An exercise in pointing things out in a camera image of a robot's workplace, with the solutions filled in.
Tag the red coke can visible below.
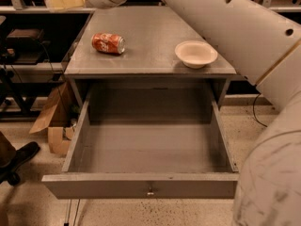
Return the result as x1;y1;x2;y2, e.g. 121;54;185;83
91;33;125;55

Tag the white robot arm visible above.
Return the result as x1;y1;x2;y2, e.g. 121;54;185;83
43;0;301;226

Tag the open grey top drawer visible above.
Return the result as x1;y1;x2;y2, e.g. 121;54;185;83
42;83;238;199

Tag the metal drawer knob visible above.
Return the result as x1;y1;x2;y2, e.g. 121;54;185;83
146;186;155;197

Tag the black equipment stand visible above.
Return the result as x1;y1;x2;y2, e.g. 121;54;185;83
0;16;54;117

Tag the grey cabinet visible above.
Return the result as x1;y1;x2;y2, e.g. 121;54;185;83
65;7;236;103

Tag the brown cardboard box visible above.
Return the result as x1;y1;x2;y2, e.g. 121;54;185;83
29;82;76;155

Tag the white paper bowl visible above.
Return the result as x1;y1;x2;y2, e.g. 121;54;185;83
175;40;218;69

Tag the black floor cable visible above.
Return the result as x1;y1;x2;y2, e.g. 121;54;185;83
252;92;269;129

